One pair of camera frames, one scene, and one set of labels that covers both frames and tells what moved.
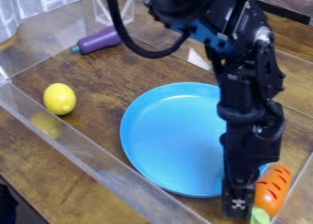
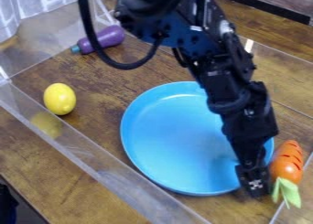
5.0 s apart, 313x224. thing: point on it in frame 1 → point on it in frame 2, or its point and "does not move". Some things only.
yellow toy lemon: x=59 y=99 does not move
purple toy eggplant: x=96 y=41 does not move
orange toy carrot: x=273 y=186 → x=286 y=168
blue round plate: x=171 y=133 does not move
